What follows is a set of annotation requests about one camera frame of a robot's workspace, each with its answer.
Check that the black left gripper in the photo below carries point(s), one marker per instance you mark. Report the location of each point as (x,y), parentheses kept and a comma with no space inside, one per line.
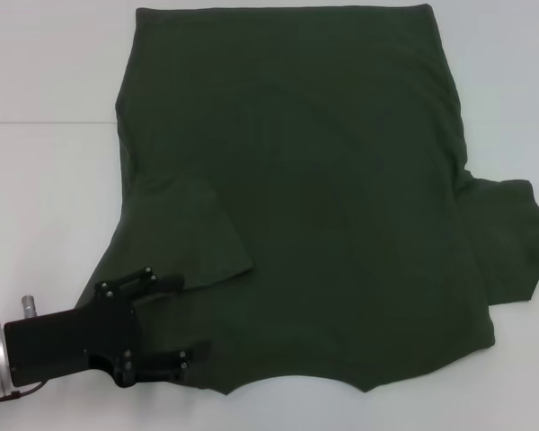
(72,336)

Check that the dark green t-shirt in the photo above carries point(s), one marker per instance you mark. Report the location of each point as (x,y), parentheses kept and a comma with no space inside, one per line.
(319,179)

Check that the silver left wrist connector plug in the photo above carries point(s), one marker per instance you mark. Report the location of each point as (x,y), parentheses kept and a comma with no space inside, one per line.
(29,305)

